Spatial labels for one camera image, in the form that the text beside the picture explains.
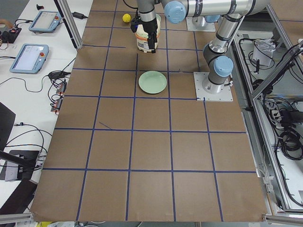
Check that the teach pendant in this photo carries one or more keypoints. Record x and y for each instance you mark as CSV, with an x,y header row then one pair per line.
x,y
30,59
45,22

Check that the green plate near arm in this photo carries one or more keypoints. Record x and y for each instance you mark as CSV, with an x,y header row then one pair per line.
x,y
152,82

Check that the lower teach pendant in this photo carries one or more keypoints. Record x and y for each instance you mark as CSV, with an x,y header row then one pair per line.
x,y
30,59

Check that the black camera stand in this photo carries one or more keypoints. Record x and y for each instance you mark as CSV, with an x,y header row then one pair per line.
x,y
19,164

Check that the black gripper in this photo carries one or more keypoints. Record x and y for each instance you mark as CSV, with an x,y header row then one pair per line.
x,y
151,27

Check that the aluminium frame post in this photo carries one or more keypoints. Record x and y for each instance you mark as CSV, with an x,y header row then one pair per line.
x,y
66,14

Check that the upper teach pendant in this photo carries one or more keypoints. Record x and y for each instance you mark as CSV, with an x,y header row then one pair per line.
x,y
45,22

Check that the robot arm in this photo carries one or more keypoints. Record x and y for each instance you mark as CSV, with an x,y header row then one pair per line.
x,y
233,12
146,16

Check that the black power adapter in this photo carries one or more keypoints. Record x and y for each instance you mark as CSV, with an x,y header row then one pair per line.
x,y
79,15

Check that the white rice cooker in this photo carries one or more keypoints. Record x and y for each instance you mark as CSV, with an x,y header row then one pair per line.
x,y
141,36

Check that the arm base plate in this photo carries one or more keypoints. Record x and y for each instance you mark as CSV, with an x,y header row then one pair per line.
x,y
199,24
206,91

